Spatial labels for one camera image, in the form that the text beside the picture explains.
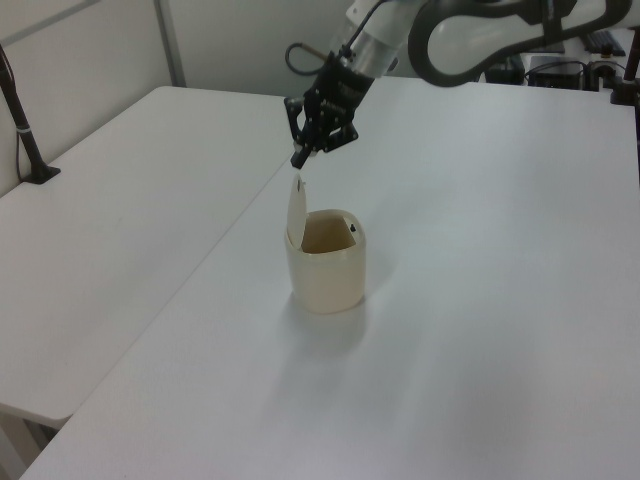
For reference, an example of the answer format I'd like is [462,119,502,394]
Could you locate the black electronics box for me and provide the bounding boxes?
[528,54,587,90]

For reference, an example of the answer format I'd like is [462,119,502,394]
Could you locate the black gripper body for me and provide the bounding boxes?
[299,49,377,151]

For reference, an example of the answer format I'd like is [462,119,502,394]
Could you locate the black clamped camera pole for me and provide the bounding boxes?
[608,0,640,106]

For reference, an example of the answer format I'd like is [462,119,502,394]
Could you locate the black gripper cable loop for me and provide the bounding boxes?
[285,41,331,78]

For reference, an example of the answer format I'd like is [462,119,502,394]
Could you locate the black pole with base plate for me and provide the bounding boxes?
[0,42,62,185]

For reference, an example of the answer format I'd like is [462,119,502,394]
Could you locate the beige plastic trash bin body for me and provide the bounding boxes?
[283,208,370,315]

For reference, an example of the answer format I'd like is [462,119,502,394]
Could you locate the beige trash bin lid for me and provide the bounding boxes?
[286,172,309,251]

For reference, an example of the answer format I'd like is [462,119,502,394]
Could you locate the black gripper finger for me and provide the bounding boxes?
[284,96,308,169]
[301,120,360,169]

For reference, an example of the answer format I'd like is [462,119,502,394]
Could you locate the black power strip box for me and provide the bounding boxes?
[483,55,526,85]

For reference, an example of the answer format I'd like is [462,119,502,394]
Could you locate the grey control device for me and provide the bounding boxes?
[586,59,619,92]

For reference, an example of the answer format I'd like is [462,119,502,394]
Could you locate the black computer keyboard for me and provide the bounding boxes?
[583,29,627,57]

